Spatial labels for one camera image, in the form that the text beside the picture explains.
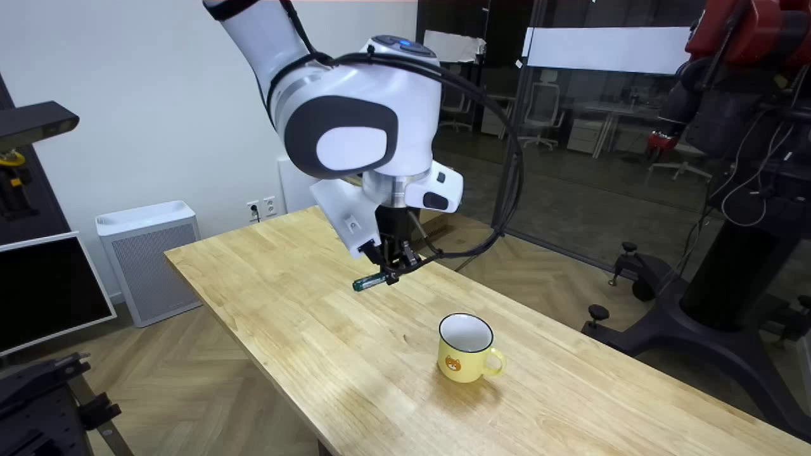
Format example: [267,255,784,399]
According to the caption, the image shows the yellow enamel mug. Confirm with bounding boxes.
[432,308,507,388]

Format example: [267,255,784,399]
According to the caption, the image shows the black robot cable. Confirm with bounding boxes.
[337,48,527,266]

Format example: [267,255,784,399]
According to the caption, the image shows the black tripod head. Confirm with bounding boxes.
[0,351,137,456]

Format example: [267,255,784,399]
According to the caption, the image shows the white air purifier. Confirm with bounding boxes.
[91,198,202,330]

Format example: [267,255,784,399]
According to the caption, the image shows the white board panel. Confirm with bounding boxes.
[518,23,697,80]

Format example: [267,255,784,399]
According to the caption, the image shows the green marker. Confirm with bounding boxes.
[349,268,404,295]

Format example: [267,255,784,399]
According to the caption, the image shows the black framed monitor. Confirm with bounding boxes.
[0,231,119,359]

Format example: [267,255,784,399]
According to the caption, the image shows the red machine housing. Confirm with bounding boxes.
[682,0,811,76]

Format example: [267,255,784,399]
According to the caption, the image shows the black wheeled pillar stand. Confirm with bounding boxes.
[580,212,811,444]

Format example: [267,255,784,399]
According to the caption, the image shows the white wall outlet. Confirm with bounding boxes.
[242,193,280,225]

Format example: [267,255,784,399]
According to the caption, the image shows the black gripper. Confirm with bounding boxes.
[369,200,428,289]

